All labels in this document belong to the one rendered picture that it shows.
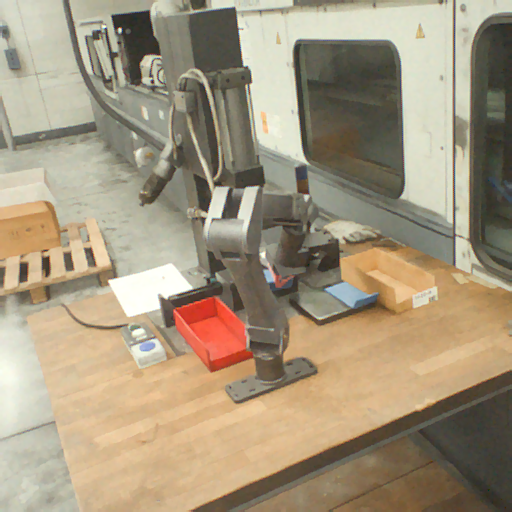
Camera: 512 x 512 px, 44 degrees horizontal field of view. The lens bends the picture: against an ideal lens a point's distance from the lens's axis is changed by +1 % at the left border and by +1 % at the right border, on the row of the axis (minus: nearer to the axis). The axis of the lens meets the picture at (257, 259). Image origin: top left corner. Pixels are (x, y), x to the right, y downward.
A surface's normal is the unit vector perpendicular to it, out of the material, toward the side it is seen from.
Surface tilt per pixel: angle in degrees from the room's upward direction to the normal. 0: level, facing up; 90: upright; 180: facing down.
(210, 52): 90
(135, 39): 90
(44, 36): 90
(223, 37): 90
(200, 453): 0
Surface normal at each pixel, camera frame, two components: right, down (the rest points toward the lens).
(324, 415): -0.13, -0.92
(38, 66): 0.37, 0.32
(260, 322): -0.36, 0.69
